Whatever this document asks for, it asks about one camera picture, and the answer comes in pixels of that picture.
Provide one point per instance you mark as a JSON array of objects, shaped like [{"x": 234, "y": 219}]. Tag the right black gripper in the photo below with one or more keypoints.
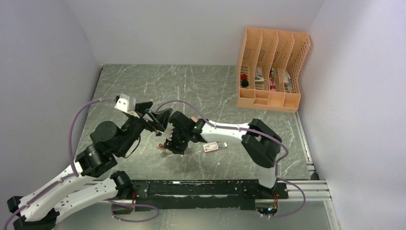
[{"x": 173, "y": 145}]

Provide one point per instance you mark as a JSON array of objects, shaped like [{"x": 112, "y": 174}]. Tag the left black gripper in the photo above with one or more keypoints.
[{"x": 161, "y": 119}]

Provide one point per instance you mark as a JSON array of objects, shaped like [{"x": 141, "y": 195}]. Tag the red white staple box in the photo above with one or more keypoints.
[{"x": 214, "y": 146}]

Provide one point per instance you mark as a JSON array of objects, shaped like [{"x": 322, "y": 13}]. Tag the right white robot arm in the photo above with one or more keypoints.
[{"x": 260, "y": 142}]

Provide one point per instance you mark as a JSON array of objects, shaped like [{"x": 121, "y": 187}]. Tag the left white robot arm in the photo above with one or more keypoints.
[{"x": 89, "y": 178}]

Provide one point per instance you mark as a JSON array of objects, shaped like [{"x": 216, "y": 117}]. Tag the red black item in organizer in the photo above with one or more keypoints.
[{"x": 244, "y": 82}]

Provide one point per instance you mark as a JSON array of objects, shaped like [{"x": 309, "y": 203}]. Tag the pink items in organizer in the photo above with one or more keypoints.
[{"x": 260, "y": 80}]

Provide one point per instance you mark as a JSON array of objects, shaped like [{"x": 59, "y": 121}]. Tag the orange file organizer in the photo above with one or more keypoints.
[{"x": 268, "y": 69}]

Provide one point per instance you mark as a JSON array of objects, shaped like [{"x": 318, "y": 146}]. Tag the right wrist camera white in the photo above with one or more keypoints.
[{"x": 168, "y": 133}]

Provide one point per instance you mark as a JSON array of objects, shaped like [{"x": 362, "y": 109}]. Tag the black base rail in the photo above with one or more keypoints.
[{"x": 164, "y": 195}]

